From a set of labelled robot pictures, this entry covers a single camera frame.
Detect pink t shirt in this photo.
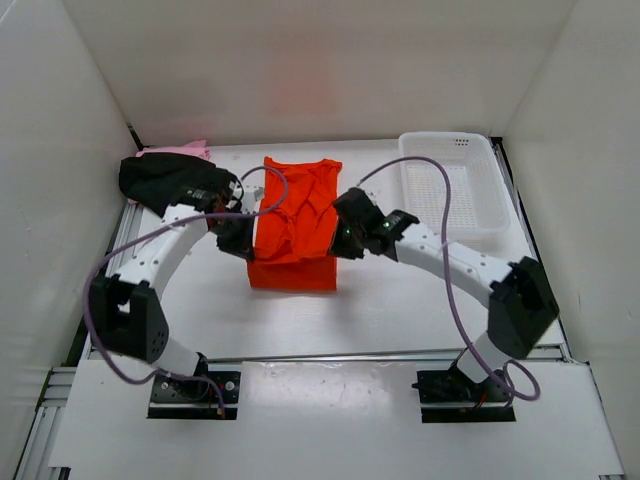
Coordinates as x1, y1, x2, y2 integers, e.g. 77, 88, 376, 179
118, 140, 214, 215

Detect orange garment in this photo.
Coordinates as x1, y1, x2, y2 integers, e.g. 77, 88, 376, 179
247, 156, 342, 293

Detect black t shirt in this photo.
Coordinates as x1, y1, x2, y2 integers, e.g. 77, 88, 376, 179
118, 153, 236, 216

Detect white plastic basket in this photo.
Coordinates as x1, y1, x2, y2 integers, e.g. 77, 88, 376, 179
398, 132, 510, 247

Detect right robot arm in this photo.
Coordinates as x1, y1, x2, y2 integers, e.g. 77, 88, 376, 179
331, 188, 559, 384

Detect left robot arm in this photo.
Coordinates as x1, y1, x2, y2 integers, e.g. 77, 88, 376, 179
83, 170, 264, 384

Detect white front cover board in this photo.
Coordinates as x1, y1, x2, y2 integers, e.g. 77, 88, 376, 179
49, 360, 624, 479

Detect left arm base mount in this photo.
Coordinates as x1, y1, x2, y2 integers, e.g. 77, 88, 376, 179
147, 365, 241, 421

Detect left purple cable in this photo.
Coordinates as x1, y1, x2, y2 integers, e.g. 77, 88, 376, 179
83, 167, 290, 409

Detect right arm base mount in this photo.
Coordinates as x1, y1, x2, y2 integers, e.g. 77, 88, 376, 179
411, 368, 516, 424

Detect aluminium table frame rail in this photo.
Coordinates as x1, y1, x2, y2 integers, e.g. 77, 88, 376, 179
14, 205, 142, 479

